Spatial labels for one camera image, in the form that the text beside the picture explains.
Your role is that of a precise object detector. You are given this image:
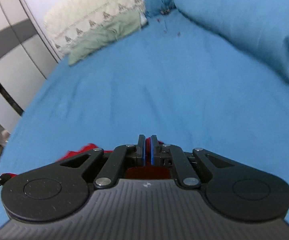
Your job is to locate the red knit sweater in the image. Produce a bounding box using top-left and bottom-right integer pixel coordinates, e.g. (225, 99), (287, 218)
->
(10, 137), (171, 188)

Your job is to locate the white grey wardrobe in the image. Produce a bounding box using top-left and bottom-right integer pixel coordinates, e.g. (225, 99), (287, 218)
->
(0, 0), (59, 133)

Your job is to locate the blue bed sheet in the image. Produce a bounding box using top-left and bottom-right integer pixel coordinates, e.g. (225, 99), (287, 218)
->
(0, 10), (289, 231)

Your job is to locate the cream quilted headboard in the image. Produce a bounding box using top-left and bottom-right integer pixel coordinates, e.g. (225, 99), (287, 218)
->
(44, 0), (145, 57)

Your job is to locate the dark blue duvet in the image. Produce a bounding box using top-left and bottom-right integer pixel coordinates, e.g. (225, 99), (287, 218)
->
(174, 0), (289, 82)

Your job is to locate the green pillow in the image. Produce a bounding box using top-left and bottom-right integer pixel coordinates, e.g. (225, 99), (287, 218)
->
(68, 10), (148, 66)

